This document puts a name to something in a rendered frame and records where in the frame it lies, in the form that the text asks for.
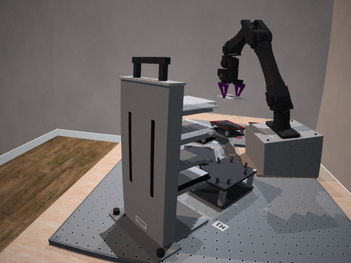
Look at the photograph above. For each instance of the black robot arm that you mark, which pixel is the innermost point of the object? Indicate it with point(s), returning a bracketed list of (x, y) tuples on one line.
[(259, 37)]

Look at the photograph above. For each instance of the white multi-well plate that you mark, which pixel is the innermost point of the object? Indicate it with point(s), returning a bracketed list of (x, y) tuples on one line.
[(190, 103)]

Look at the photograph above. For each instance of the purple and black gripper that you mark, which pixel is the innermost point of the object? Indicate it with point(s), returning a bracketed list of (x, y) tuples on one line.
[(232, 78)]

